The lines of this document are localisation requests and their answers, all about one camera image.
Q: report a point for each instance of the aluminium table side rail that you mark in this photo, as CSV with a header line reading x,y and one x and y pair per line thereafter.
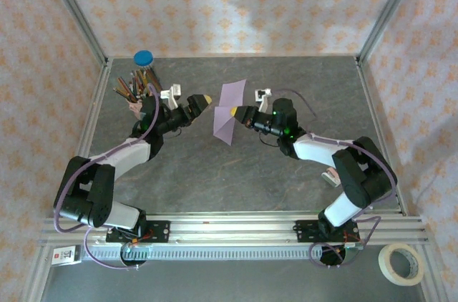
x,y
93,108
370,101

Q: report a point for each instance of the clear pencil tube blue lid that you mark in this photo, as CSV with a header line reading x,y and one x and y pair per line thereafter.
x,y
143,58

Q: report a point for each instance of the masking tape roll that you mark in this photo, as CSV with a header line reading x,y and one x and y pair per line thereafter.
x,y
384,262

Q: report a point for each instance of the long aluminium mounting rail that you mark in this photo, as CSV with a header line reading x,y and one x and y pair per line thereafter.
x,y
232,230

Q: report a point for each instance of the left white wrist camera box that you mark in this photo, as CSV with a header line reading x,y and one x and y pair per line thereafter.
x,y
171,96

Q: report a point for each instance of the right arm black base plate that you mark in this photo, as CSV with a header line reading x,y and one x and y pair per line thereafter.
x,y
304,230

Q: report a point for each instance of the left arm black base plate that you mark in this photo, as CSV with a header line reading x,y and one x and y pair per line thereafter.
x,y
161,230

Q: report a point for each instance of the white label card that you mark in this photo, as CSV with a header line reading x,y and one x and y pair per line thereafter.
x,y
64,255

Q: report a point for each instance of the aluminium frame bar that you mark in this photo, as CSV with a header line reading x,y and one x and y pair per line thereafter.
x,y
37,273
431,273

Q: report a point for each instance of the coloured pencil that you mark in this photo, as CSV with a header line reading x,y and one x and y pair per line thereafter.
x,y
142,82
123,93
135,83
127,87

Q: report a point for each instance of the aluminium frame post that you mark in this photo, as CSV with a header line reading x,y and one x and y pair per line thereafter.
x,y
390,8
75,8

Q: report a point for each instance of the purple paper sheet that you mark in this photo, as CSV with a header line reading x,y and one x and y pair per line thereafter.
x,y
230,94

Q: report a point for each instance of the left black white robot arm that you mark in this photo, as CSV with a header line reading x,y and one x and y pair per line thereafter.
x,y
121,155

